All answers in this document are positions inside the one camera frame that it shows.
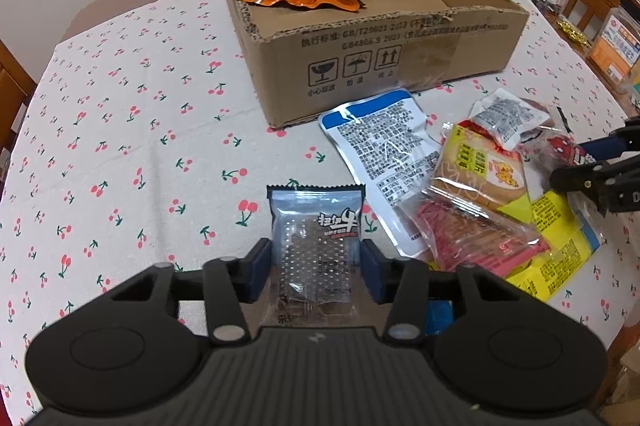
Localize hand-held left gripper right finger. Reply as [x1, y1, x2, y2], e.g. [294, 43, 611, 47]
[361, 239, 542, 342]

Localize red and black snack packet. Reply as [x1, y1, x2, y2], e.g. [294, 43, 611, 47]
[520, 131, 601, 181]

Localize blue and white foil packet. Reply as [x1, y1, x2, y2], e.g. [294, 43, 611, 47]
[319, 89, 446, 260]

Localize yellow bread packet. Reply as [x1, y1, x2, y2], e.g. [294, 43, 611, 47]
[431, 120, 534, 227]

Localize cardboard carton on floor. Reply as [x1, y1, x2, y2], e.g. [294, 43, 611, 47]
[606, 346, 640, 413]

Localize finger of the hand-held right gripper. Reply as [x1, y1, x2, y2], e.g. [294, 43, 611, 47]
[550, 160, 640, 215]
[581, 118, 640, 167]

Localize brown cardboard box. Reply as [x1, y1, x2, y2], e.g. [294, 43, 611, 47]
[217, 0, 531, 130]

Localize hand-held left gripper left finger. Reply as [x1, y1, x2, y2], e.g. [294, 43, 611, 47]
[107, 238, 274, 347]

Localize cherry print tablecloth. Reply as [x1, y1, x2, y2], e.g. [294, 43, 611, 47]
[0, 0, 632, 426]

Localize red striped snack packet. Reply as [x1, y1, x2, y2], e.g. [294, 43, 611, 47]
[400, 196, 552, 275]

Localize gold candy wrappers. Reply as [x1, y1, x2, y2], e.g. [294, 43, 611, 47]
[556, 18, 592, 48]

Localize orange box on side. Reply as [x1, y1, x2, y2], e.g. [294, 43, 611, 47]
[587, 0, 640, 95]

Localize yellow packet with blue edge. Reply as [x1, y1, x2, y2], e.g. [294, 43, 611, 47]
[504, 191, 601, 303]

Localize clear black-blue snack packet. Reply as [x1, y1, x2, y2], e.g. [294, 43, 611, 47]
[266, 183, 368, 330]

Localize clear brown snack packet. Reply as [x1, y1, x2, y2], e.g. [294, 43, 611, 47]
[517, 98, 567, 144]

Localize small silver snack packet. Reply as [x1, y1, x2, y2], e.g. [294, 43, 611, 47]
[470, 88, 548, 150]

